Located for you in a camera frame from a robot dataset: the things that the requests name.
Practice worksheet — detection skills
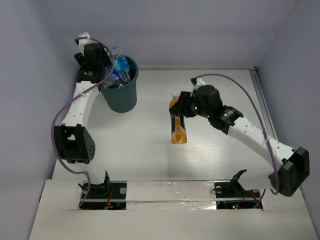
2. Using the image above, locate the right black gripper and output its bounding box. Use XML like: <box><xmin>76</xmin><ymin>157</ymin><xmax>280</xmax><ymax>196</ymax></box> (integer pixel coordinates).
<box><xmin>169</xmin><ymin>90</ymin><xmax>212</xmax><ymax>119</ymax></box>

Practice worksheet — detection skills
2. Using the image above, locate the clear bottle light blue label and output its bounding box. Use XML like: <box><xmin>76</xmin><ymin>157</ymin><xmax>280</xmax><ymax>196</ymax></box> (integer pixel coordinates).
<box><xmin>111</xmin><ymin>46</ymin><xmax>131</xmax><ymax>84</ymax></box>

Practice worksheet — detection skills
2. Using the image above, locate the clear bottle dark blue label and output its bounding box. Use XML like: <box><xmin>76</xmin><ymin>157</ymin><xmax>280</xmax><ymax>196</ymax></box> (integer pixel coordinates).
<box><xmin>110</xmin><ymin>71</ymin><xmax>122</xmax><ymax>83</ymax></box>

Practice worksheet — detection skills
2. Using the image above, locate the orange juice bottle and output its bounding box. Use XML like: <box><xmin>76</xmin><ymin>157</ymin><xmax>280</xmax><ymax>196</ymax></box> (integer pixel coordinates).
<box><xmin>168</xmin><ymin>92</ymin><xmax>188</xmax><ymax>145</ymax></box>

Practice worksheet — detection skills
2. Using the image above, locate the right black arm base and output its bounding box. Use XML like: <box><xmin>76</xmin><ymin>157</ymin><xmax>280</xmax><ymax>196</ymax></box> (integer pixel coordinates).
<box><xmin>210</xmin><ymin>169</ymin><xmax>263</xmax><ymax>210</ymax></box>

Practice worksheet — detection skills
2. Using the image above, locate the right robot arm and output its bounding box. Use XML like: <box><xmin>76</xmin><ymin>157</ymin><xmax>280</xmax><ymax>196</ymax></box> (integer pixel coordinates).
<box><xmin>169</xmin><ymin>85</ymin><xmax>310</xmax><ymax>197</ymax></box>

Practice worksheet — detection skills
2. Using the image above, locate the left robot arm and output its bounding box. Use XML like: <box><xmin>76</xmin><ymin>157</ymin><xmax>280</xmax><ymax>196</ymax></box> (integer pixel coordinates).
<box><xmin>51</xmin><ymin>40</ymin><xmax>111</xmax><ymax>198</ymax></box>

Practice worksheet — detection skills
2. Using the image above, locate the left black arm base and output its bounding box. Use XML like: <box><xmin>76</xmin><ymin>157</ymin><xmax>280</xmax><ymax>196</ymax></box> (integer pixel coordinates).
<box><xmin>80</xmin><ymin>181</ymin><xmax>127</xmax><ymax>210</ymax></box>

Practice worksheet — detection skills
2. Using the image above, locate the dark teal plastic bin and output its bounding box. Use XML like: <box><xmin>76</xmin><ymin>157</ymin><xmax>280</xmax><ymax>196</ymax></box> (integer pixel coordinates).
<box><xmin>100</xmin><ymin>56</ymin><xmax>139</xmax><ymax>113</ymax></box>

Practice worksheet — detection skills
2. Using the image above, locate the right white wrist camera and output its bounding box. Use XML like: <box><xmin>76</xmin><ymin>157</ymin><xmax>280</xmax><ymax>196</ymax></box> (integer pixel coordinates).
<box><xmin>190</xmin><ymin>77</ymin><xmax>206</xmax><ymax>97</ymax></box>

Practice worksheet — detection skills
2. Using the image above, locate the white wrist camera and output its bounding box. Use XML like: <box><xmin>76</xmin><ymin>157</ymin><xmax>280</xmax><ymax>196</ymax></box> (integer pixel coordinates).
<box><xmin>190</xmin><ymin>77</ymin><xmax>206</xmax><ymax>97</ymax></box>
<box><xmin>74</xmin><ymin>32</ymin><xmax>92</xmax><ymax>56</ymax></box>

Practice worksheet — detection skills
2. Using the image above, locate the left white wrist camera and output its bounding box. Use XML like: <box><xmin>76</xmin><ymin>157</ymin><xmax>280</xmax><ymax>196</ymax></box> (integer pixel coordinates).
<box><xmin>74</xmin><ymin>32</ymin><xmax>92</xmax><ymax>56</ymax></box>

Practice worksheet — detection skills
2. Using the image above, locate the right aluminium rail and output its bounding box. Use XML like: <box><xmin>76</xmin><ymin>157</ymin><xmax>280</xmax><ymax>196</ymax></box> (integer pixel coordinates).
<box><xmin>249</xmin><ymin>67</ymin><xmax>278</xmax><ymax>140</ymax></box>

